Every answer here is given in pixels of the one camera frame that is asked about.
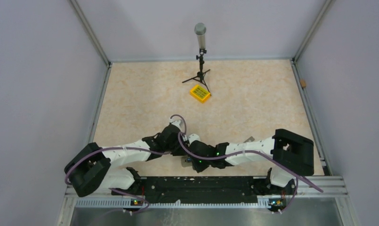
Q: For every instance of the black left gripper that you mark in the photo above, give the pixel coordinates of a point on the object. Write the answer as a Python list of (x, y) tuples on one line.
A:
[(181, 152)]

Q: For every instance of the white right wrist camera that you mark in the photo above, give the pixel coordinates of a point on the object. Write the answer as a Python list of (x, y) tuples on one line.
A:
[(193, 137)]

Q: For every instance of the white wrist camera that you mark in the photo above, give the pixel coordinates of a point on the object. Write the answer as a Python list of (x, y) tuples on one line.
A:
[(177, 122), (193, 137)]

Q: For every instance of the white remote control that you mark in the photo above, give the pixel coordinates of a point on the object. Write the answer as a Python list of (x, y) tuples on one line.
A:
[(186, 161)]

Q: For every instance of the grey battery compartment cover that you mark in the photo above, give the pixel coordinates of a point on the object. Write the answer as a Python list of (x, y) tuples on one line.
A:
[(250, 139)]

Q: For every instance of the microphone on black tripod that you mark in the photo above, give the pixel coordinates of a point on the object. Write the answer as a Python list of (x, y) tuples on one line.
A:
[(200, 31)]

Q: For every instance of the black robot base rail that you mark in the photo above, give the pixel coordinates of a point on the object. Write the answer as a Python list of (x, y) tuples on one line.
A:
[(207, 190)]

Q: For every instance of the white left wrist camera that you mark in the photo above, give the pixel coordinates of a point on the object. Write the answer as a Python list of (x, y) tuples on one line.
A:
[(177, 122)]

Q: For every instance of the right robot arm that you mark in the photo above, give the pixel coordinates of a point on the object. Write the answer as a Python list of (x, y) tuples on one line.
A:
[(291, 154)]

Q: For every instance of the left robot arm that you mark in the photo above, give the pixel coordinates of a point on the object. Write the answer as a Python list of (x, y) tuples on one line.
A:
[(96, 167)]

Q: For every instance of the yellow box with green grid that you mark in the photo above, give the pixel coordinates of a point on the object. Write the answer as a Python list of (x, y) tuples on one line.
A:
[(200, 93)]

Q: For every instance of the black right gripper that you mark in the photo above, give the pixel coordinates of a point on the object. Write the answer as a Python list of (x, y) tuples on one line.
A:
[(198, 167)]

